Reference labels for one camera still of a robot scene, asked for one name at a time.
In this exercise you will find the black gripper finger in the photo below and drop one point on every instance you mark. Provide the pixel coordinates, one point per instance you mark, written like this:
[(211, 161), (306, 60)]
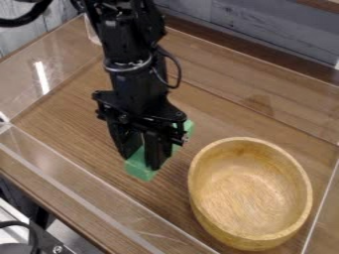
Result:
[(159, 142), (126, 137)]

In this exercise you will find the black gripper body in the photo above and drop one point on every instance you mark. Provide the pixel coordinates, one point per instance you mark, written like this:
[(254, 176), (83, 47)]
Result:
[(136, 105)]

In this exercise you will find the green rectangular block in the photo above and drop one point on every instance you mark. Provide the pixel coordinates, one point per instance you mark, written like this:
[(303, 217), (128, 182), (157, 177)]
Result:
[(135, 164)]

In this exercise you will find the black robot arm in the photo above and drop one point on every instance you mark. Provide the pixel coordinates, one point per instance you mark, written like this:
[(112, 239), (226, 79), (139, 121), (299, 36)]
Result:
[(130, 27)]

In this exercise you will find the light wooden bowl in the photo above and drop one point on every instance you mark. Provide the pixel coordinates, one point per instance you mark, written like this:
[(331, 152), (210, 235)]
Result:
[(250, 193)]

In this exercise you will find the clear acrylic tray wall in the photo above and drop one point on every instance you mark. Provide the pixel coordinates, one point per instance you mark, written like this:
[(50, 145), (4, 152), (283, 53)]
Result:
[(56, 154)]

